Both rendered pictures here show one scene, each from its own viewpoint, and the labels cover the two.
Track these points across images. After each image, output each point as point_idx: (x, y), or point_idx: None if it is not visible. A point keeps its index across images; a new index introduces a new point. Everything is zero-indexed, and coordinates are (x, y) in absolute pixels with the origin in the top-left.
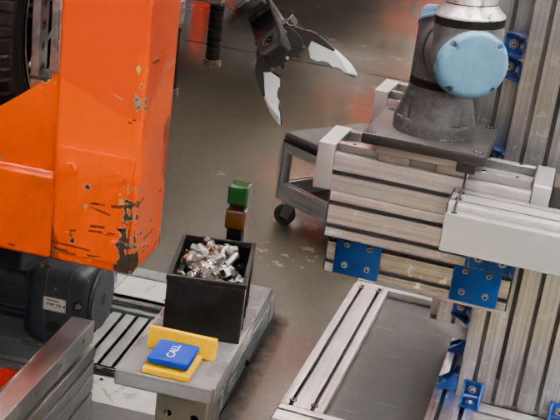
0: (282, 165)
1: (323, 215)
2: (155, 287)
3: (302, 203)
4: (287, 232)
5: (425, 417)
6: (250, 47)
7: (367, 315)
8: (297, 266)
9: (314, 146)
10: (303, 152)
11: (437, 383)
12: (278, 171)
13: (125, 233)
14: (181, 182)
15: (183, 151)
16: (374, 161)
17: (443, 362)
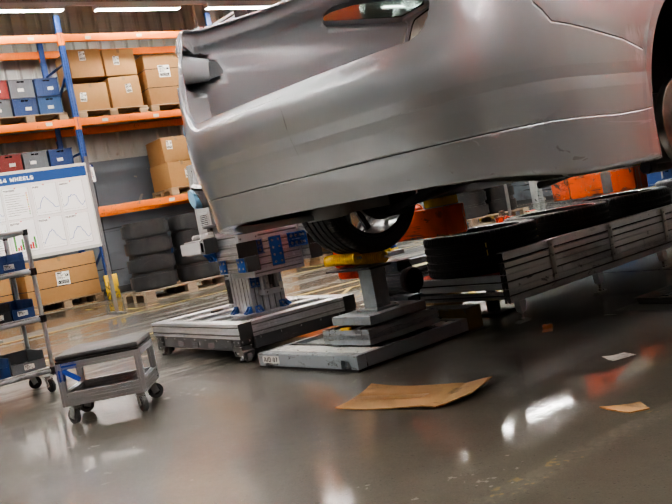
0: (142, 364)
1: (155, 376)
2: (307, 349)
3: (151, 379)
4: (155, 406)
5: (306, 300)
6: None
7: (270, 314)
8: (194, 389)
9: (142, 337)
10: (143, 345)
11: (288, 303)
12: (143, 371)
13: None
14: (146, 434)
15: (68, 469)
16: None
17: (272, 309)
